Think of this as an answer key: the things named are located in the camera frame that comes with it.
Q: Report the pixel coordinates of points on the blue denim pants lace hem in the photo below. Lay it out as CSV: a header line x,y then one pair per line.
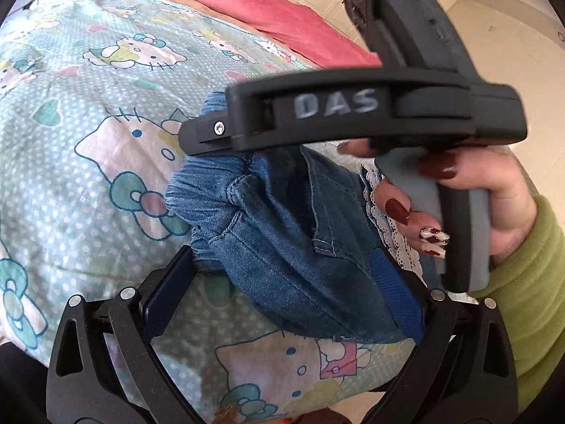
x,y
302,238

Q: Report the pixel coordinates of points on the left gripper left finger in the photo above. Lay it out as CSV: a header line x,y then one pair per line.
x,y
82,384

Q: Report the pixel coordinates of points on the Hello Kitty blue bedsheet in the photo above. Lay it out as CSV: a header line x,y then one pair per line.
x,y
93,93

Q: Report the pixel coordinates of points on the pink duvet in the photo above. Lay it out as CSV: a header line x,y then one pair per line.
x,y
299,28

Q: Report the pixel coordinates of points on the green right sleeve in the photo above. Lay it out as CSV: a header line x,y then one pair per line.
x,y
529,290

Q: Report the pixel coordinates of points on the right hand red nails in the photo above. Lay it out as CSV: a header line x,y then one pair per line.
x,y
512,208

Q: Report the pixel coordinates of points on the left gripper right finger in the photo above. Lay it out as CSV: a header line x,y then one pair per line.
x,y
461,369

